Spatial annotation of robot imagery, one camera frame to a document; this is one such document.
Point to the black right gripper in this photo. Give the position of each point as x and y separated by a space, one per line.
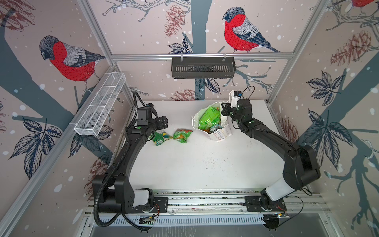
227 109

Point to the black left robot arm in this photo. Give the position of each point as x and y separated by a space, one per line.
112 191

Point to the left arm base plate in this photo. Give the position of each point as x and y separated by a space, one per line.
159 205

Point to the green orange snack packet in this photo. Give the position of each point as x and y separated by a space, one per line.
159 137

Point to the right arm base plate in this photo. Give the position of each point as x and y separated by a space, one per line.
263 203

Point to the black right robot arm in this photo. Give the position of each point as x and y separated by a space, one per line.
300 162

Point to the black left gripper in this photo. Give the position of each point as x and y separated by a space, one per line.
162 122

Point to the white mesh wall shelf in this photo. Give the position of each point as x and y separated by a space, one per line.
96 113

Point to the aluminium mounting rail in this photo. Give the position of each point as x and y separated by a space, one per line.
234 201

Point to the white patterned paper bag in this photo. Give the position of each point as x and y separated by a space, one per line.
218 132

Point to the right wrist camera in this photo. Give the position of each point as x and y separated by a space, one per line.
234 96

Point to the black hanging wire basket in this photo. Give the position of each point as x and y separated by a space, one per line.
203 68

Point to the aluminium frame crossbar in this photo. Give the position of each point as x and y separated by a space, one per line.
238 56

